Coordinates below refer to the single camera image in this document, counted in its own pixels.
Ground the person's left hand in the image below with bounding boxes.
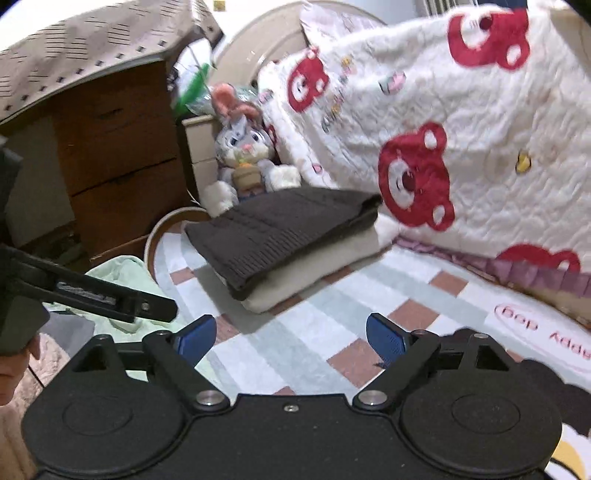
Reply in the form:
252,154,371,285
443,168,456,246
0,335,40,406

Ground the light green blanket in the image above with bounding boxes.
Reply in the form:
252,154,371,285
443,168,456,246
42,255,191,356

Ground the grey plush bunny toy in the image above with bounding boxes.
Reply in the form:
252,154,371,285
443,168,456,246
199,83,301,218

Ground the cartoon print floor mat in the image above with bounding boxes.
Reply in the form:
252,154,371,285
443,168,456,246
520,360,591,479

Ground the dark brown knit sweater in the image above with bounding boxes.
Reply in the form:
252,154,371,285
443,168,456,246
184,186,382,300

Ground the brown wooden drawer cabinet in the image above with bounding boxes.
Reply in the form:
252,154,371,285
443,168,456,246
50,59,198,259

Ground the white quilt with red bears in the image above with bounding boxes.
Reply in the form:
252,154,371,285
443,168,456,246
259,1,590,319

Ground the beige patterned cabinet cover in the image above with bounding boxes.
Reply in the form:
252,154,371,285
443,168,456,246
1,1,223,123

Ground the folded cream white garment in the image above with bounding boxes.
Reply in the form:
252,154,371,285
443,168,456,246
242,214,401,313

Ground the green plastic bag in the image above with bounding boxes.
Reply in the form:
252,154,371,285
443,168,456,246
171,63,211,118

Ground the cream bedside drawer unit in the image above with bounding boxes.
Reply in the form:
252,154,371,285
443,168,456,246
178,115,221,203

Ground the cream bed headboard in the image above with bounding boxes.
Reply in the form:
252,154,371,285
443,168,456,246
212,0,389,89

